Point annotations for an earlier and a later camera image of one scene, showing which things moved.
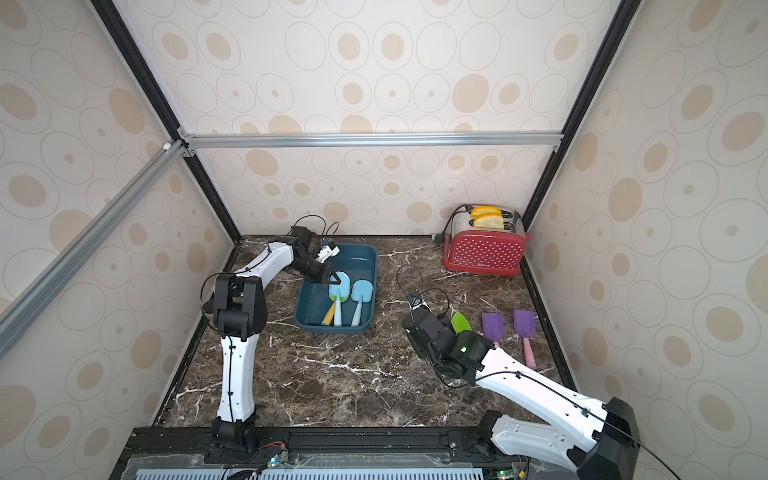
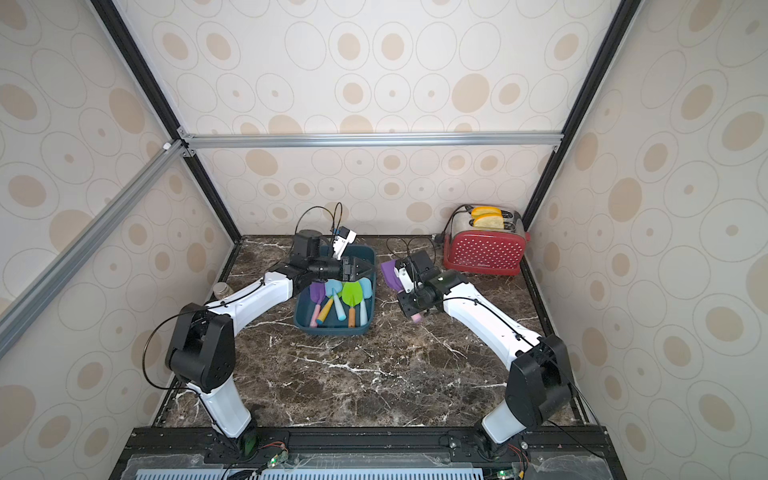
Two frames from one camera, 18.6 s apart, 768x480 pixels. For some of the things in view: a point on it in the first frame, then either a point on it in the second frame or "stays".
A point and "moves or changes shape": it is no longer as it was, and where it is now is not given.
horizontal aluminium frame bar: x=372 y=140 stays
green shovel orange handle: x=460 y=323 moves or changes shape
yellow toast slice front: x=492 y=221 stays
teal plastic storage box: x=312 y=298 stays
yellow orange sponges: x=483 y=211 stays
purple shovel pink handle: x=493 y=326 moves or changes shape
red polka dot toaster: x=495 y=251 stays
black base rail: x=316 y=453 stays
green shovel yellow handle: x=329 y=318 moves or changes shape
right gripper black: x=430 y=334 -> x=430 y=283
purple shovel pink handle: x=524 y=326 -> x=391 y=277
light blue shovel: x=340 y=293 stays
